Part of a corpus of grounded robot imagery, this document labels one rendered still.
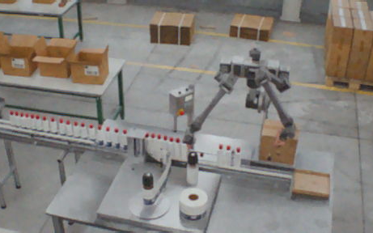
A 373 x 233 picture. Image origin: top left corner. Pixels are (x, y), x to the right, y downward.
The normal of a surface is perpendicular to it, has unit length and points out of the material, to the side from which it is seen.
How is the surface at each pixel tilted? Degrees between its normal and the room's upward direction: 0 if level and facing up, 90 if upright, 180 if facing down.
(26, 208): 0
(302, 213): 0
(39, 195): 0
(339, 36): 90
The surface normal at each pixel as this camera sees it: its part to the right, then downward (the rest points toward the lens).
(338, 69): -0.21, 0.54
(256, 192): 0.01, -0.83
